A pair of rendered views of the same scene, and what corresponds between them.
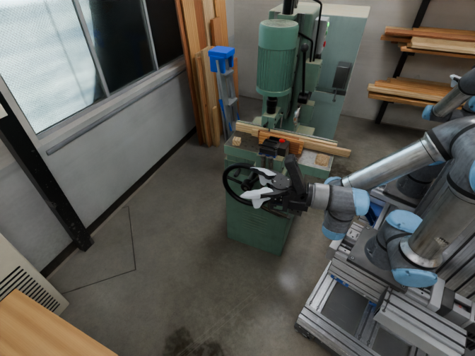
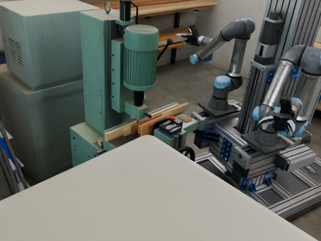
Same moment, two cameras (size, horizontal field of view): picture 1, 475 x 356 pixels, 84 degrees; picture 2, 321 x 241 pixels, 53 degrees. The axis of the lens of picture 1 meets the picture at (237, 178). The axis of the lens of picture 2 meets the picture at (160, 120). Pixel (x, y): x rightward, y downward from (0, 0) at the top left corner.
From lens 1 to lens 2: 1.47 m
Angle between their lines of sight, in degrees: 57
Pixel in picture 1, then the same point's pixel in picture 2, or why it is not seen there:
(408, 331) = (301, 161)
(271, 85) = (152, 79)
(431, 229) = (306, 99)
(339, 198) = (297, 105)
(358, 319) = not seen: hidden behind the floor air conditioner
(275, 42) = (155, 44)
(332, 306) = not seen: hidden behind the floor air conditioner
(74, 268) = not seen: outside the picture
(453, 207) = (313, 83)
